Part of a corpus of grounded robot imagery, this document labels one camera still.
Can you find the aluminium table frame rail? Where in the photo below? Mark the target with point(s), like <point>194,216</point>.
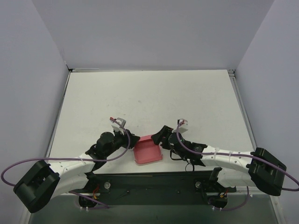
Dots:
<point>242,141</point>

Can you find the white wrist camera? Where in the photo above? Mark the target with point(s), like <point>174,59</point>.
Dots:
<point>118,125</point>
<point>182,125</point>

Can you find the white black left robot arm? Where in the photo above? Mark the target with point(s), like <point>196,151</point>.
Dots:
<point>45,181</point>

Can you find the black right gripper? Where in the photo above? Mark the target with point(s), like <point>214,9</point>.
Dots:
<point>163,134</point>

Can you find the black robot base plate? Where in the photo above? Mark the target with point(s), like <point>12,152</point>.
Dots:
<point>164,188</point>

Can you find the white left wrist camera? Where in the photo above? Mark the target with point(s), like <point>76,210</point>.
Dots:
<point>118,125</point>

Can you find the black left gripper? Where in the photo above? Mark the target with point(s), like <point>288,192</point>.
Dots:
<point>130,139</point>

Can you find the pink paper box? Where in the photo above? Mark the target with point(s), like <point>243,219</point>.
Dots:
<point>146,151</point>

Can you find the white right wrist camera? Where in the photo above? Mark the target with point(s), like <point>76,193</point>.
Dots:
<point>182,125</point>

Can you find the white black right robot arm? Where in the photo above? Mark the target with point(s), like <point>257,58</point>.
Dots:
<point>258,169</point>

